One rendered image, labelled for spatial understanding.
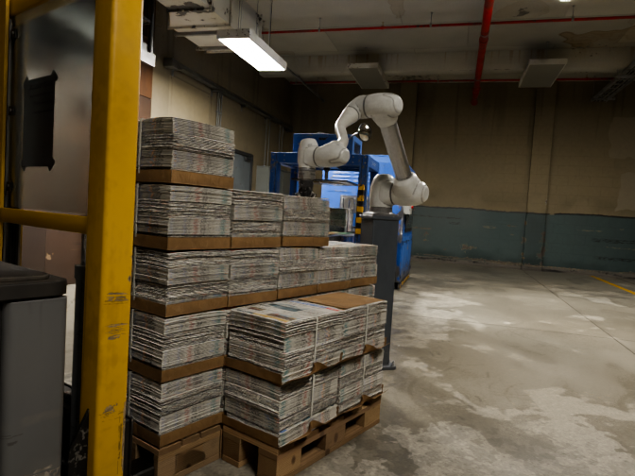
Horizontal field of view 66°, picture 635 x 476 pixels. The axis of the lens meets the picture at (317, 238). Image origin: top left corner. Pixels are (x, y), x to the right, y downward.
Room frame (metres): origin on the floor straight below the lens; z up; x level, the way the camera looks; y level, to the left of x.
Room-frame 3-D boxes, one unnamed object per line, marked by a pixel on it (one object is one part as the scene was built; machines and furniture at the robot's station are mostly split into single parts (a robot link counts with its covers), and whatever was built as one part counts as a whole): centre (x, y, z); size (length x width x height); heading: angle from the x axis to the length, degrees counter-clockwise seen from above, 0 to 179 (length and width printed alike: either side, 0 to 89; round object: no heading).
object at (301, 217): (2.40, 0.18, 0.95); 0.38 x 0.29 x 0.23; 43
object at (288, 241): (2.40, 0.18, 0.86); 0.38 x 0.29 x 0.04; 43
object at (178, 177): (1.87, 0.57, 0.63); 0.38 x 0.29 x 0.97; 53
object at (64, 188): (1.51, 0.84, 1.27); 0.57 x 0.01 x 0.65; 53
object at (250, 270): (2.45, 0.14, 0.42); 1.17 x 0.39 x 0.83; 143
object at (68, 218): (1.49, 0.85, 0.92); 0.57 x 0.01 x 0.05; 53
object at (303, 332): (2.09, -0.02, 0.30); 0.76 x 0.30 x 0.60; 143
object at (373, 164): (4.91, -0.05, 1.50); 0.94 x 0.68 x 0.10; 74
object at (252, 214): (2.11, 0.39, 0.95); 0.38 x 0.29 x 0.23; 53
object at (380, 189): (3.22, -0.41, 1.17); 0.18 x 0.16 x 0.22; 53
